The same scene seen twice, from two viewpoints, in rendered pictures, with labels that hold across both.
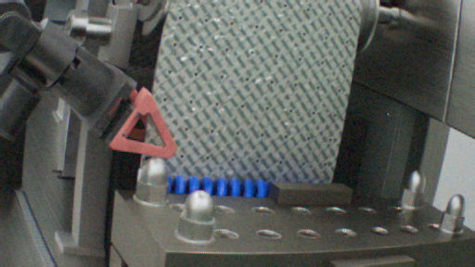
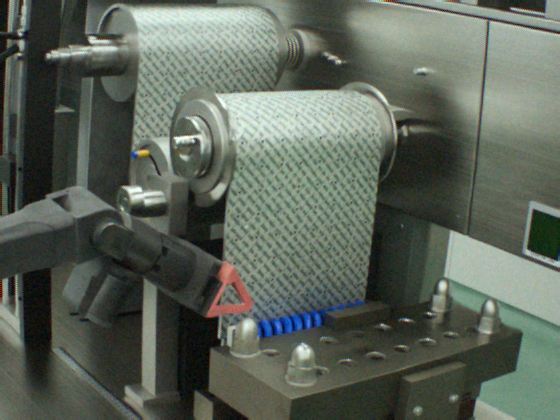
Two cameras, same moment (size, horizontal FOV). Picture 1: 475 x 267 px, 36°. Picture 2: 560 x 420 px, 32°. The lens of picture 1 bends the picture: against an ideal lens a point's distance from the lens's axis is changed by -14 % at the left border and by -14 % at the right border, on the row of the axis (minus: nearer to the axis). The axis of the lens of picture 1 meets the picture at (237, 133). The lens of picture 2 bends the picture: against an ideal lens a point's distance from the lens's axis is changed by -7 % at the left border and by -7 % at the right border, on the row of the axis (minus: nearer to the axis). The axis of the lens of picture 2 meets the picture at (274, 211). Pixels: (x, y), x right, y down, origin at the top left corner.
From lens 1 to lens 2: 48 cm
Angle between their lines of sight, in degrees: 12
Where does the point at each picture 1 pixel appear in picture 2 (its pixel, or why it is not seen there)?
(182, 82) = (246, 246)
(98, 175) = (169, 329)
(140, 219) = (251, 373)
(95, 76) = (182, 259)
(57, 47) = (146, 241)
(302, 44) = (335, 192)
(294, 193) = (347, 319)
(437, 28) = (452, 148)
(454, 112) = (476, 226)
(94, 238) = (168, 385)
